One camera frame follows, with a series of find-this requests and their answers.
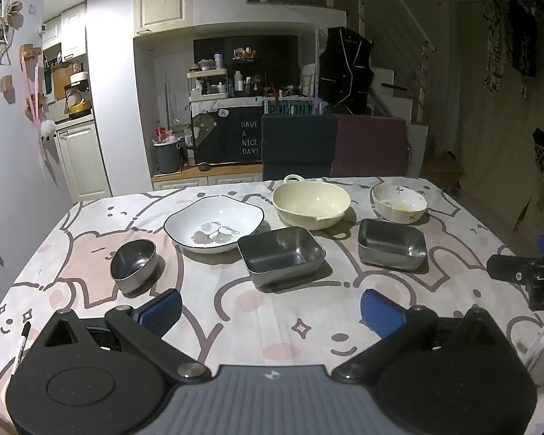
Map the printed cartoon tablecloth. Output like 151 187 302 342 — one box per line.
0 177 544 435

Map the steel rectangular container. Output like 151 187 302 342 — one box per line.
357 218 428 273
236 227 326 290

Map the white floral bowl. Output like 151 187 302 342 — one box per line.
372 183 429 225

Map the white shelf rack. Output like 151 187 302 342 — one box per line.
187 69 230 100

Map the floral hanging garment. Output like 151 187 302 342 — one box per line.
483 0 513 94

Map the black jacket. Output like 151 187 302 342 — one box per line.
318 27 375 116

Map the maroon chair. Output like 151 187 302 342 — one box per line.
331 115 411 178

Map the white kitchen base cabinet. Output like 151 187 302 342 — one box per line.
54 121 113 201

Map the dark blue chair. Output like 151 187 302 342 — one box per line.
260 114 338 179

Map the black printed cloth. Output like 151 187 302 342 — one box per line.
193 105 264 165

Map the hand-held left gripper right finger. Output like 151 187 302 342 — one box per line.
332 289 509 384

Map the wooden-topped low cabinet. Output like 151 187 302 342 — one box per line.
151 163 264 192

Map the round steel bowl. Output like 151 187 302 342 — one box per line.
110 239 158 294

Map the white wall cupboard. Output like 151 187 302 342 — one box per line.
133 0 194 33

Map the grey trash bin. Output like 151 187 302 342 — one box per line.
153 140 184 174

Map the pink ribbon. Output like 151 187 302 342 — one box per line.
22 57 59 186

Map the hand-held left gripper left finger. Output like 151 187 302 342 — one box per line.
38 289 211 384

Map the cream bowl with handles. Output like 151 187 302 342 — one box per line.
272 174 352 231

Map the black marker pen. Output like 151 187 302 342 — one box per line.
11 322 32 379

